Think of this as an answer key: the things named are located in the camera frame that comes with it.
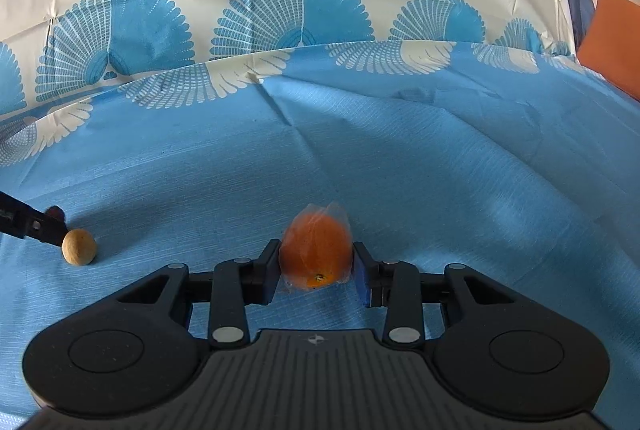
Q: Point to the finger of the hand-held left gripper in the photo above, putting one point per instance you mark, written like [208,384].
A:
[37,226]

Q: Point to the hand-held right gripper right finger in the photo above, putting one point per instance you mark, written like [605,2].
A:
[361,277]

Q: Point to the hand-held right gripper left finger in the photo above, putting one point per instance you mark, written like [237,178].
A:
[269,277]

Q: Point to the tan longan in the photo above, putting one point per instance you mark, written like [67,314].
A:
[78,247]

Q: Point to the plastic-wrapped orange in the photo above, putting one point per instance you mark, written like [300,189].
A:
[316,255]

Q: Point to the blue fan-patterned cloth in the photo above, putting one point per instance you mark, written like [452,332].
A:
[400,144]

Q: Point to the orange cushion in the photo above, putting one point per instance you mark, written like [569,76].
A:
[612,42]

